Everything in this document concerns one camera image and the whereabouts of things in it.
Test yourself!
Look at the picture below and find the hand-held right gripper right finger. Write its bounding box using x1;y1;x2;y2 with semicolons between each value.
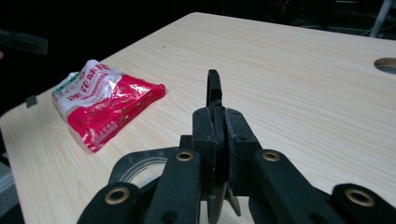
224;107;347;224

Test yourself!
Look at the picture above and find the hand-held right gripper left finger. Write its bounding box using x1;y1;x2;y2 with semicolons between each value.
144;106;218;224

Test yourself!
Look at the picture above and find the clear jar with black lid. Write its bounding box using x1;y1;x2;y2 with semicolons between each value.
106;68;242;224

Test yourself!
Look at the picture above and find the red and white seasoning packet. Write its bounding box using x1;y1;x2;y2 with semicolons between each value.
50;59;167;154

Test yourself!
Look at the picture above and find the grey tape piece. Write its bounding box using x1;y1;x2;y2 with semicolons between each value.
25;95;38;109

